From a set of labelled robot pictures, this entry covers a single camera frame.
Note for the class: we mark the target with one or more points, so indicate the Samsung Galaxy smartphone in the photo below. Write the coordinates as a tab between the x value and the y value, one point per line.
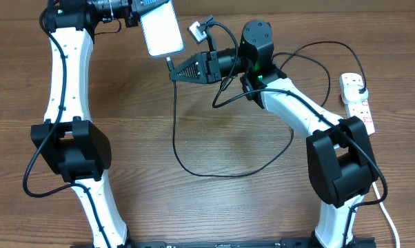
161	31

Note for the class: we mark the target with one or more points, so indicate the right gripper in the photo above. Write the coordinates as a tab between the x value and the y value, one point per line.
208	66

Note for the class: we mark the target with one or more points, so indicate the white power strip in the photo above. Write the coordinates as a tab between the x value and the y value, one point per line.
359	109

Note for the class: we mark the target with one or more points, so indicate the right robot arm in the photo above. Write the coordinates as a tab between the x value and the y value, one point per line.
341	165

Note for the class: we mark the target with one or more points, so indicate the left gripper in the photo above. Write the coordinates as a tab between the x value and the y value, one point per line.
132	16

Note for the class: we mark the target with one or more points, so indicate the white charger plug adapter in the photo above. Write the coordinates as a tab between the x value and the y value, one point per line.
353	94

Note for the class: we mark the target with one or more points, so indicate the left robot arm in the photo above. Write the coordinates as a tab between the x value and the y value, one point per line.
69	142

